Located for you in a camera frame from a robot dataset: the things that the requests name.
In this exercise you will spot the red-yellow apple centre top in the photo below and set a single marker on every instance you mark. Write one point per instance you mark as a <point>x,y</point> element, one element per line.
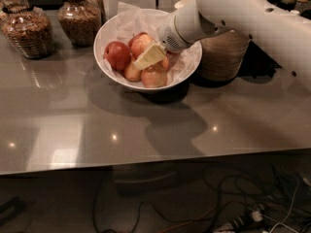
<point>139,42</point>

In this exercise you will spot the yellow-red apple hidden middle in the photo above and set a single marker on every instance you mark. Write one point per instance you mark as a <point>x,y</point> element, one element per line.
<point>165,63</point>

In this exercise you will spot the power strip on floor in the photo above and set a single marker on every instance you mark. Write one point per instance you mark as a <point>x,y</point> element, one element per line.
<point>237,224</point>

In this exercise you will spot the glass jar with grains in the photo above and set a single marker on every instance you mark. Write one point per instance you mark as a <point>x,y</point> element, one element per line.
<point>80,21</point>

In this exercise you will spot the red apple left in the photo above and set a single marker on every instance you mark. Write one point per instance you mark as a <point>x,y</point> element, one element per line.
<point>117,54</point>

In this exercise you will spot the white paper bowl liner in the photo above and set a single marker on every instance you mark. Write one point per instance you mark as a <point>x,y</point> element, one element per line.
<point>136,21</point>

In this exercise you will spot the yellow apple lower left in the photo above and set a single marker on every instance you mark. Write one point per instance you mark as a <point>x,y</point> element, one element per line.
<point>132,73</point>

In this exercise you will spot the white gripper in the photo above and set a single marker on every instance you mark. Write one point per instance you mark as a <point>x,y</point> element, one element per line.
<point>169,38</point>

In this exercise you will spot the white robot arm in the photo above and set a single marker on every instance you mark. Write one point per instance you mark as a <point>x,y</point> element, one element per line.
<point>282,35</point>

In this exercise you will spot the dark bottle with tan cap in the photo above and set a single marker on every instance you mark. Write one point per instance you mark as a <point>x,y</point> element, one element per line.
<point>287,5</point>

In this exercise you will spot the stack of paper bowls front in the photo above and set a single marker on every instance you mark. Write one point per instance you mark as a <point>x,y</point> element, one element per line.
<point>222,56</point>

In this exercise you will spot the glass jar with cereal left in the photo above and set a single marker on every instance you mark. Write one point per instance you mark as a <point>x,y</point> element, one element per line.
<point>28,31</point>

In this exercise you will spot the black condiment organizer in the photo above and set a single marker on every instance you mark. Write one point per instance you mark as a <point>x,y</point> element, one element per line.
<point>256,63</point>

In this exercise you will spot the white ceramic bowl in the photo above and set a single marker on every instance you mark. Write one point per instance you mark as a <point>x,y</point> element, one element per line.
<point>107,33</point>

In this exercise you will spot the yellow-red apple front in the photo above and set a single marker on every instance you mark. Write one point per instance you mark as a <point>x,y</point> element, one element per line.
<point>154,77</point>

